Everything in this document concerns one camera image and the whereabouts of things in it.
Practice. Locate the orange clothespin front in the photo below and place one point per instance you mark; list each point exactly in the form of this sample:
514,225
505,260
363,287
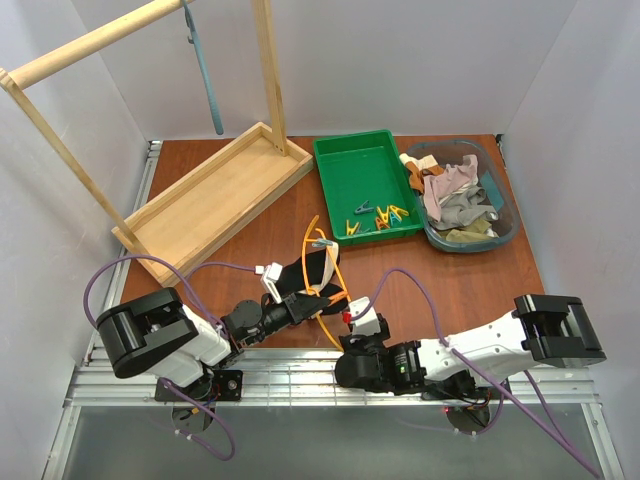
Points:
381,224

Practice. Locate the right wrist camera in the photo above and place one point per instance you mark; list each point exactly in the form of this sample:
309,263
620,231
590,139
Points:
362,317

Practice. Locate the yellow clothespin front left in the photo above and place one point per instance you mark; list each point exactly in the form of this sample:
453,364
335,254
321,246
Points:
352,228

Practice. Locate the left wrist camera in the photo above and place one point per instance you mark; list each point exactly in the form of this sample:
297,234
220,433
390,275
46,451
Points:
269,277

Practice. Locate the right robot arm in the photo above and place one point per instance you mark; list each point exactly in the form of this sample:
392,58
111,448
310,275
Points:
542,329

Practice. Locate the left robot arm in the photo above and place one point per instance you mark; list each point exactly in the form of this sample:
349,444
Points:
158,334

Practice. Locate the dark grey clothespin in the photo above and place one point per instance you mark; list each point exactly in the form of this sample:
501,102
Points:
364,208

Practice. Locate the pile of clothes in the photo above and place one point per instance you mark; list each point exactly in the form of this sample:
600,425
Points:
456,206

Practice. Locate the black underwear beige waistband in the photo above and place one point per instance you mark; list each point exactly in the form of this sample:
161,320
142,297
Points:
291,283

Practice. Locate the blue plastic hanger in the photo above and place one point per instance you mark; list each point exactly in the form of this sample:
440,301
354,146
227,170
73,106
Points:
194,40

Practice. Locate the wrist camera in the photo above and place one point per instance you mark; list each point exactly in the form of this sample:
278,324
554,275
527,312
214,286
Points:
269,277
362,317

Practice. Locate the yellow plastic hanger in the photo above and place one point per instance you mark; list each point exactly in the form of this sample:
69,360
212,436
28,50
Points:
331,254

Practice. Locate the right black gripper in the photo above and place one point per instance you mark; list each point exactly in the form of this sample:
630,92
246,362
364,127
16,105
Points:
357,342

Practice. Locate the yellow clothespin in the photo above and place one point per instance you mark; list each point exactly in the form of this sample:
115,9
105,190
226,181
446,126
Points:
398,212
352,228

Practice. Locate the teal clothespin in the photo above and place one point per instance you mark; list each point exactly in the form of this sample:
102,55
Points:
322,243

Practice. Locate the wooden clothes rack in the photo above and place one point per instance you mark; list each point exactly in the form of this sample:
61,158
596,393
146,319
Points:
200,212

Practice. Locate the green plastic tray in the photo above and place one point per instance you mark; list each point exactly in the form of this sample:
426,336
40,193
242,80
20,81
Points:
361,167

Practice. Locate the clear plastic laundry bin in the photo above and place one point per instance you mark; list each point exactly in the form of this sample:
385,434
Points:
451,152

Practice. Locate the yellow clothespin right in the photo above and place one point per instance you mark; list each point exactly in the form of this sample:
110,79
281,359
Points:
398,212

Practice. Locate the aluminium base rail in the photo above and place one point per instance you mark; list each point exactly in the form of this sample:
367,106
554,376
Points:
294,378

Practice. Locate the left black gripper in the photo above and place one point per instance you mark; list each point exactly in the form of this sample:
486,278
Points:
304,305

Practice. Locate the blue clothespin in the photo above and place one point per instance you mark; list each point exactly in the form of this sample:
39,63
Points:
395,219

